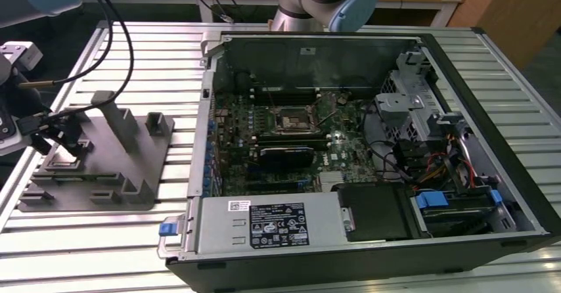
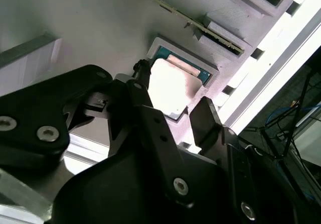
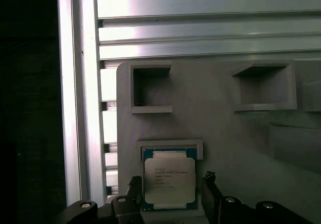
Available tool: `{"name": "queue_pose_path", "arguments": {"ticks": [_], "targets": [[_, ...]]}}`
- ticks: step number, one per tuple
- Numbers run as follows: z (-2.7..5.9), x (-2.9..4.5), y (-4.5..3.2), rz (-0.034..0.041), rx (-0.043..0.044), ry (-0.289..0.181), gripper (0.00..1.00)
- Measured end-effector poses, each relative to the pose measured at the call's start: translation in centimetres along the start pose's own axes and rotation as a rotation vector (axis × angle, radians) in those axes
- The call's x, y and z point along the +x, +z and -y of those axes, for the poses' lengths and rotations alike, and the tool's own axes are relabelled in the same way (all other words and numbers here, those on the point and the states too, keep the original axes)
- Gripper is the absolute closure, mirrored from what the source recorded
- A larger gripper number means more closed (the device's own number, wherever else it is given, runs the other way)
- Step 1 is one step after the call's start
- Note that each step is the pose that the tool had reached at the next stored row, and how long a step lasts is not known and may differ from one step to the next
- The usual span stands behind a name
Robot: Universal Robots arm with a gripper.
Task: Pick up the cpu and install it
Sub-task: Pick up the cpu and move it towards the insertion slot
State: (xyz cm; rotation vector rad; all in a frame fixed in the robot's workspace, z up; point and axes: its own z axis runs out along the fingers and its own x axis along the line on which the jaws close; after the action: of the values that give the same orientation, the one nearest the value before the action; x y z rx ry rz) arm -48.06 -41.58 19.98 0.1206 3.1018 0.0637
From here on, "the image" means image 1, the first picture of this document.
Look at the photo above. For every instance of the silver power supply unit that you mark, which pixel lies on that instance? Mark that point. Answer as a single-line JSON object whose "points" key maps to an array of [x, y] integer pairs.
{"points": [[219, 227]]}

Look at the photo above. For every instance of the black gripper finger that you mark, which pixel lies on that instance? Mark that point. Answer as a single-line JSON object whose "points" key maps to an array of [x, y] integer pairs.
{"points": [[69, 142], [44, 145]]}

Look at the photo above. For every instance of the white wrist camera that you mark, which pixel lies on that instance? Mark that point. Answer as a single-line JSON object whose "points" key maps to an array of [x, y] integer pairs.
{"points": [[8, 138]]}

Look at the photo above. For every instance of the black expansion slot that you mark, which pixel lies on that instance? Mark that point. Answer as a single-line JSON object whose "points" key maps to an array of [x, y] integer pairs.
{"points": [[271, 186]]}

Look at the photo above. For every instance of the wooden cabinet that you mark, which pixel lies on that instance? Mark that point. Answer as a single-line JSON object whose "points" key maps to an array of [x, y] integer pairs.
{"points": [[517, 17]]}

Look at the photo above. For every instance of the black graphics card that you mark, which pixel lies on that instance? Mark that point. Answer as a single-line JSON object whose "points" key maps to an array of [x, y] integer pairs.
{"points": [[284, 156]]}

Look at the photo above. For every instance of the grey parts rack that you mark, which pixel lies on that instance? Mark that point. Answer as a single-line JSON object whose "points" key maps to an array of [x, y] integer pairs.
{"points": [[109, 161]]}

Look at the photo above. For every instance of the black PC case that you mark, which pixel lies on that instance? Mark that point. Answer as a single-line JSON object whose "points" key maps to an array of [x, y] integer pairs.
{"points": [[306, 273]]}

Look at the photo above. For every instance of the hard disk in blue carrier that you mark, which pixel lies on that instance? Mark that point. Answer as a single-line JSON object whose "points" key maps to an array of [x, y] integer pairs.
{"points": [[431, 201]]}

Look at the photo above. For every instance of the small silver heat sink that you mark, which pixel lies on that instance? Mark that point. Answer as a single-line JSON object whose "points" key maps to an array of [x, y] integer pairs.
{"points": [[330, 179]]}

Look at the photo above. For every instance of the CPU socket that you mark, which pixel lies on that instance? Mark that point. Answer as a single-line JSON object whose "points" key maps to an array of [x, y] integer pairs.
{"points": [[291, 120]]}

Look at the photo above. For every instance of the green motherboard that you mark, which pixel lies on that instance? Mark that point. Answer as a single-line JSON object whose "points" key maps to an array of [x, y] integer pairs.
{"points": [[350, 171]]}

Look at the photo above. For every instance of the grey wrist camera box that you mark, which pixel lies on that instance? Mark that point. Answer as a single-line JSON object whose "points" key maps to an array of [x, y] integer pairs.
{"points": [[24, 56]]}

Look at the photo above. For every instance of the grey plastic drive latch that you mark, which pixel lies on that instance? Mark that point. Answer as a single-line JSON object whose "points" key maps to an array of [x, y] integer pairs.
{"points": [[446, 119]]}

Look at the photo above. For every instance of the silver disk bay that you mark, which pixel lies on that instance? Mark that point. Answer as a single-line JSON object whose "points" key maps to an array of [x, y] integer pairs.
{"points": [[503, 224]]}

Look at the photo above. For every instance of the blue case latch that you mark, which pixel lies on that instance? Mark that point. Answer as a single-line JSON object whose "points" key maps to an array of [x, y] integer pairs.
{"points": [[167, 230]]}

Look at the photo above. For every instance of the black RAM stick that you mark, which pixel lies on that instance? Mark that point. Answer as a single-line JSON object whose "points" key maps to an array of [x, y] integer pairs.
{"points": [[291, 144], [262, 92]]}

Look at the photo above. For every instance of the grey metal drive cage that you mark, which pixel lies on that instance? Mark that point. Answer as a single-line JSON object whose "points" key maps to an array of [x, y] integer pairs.
{"points": [[394, 104]]}

